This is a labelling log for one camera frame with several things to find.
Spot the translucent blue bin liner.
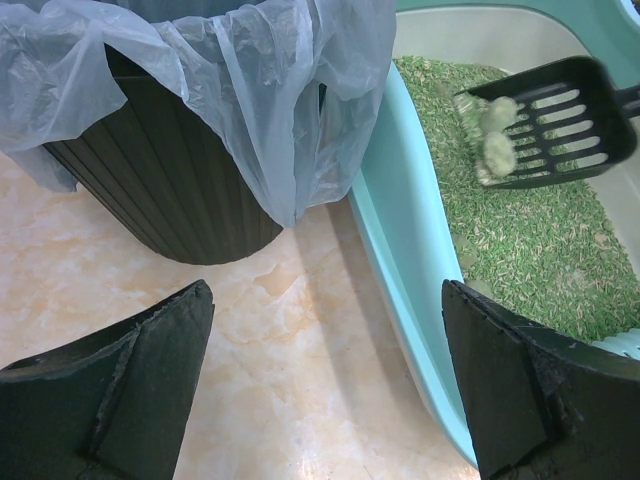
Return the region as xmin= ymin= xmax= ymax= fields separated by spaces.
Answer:
xmin=1 ymin=1 xmax=396 ymax=227

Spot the black trash bin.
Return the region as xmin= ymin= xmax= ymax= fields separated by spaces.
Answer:
xmin=42 ymin=42 xmax=329 ymax=266

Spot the green cat litter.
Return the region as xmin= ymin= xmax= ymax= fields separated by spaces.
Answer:
xmin=395 ymin=56 xmax=639 ymax=342

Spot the teal plastic litter box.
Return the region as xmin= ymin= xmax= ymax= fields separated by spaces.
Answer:
xmin=349 ymin=1 xmax=639 ymax=464

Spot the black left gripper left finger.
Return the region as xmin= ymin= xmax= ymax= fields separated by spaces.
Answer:
xmin=1 ymin=280 xmax=215 ymax=479

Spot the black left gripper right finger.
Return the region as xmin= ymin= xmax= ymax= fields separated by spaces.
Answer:
xmin=442 ymin=280 xmax=639 ymax=479

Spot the black litter scoop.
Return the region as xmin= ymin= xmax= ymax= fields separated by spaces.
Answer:
xmin=452 ymin=56 xmax=639 ymax=189

